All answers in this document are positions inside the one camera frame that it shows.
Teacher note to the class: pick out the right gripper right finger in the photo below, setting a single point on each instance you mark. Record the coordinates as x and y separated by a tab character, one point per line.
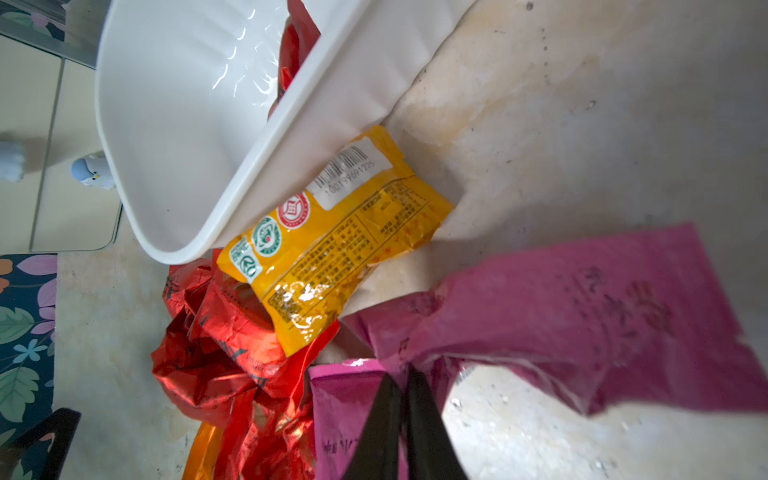
430	453

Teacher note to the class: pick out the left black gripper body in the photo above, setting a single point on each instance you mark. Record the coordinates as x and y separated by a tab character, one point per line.
61	425

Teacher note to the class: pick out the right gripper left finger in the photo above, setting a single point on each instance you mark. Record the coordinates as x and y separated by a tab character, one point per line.
377	453

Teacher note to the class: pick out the pink tea bag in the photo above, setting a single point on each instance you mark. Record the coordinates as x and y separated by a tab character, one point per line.
343	395
635	317

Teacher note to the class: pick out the red tea bag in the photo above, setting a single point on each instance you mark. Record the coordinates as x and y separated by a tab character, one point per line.
268	438
234	318
299	37
193	370

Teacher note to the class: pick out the orange tea bag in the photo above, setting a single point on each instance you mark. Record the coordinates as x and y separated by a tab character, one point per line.
203	453

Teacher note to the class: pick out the yellow tea bag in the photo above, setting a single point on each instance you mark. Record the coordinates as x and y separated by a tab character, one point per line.
305	259

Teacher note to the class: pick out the white plastic storage box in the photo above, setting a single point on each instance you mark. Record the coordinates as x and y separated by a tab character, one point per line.
199	139

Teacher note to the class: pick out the light blue drawer cabinet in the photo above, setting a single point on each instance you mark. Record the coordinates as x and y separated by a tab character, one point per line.
48	106

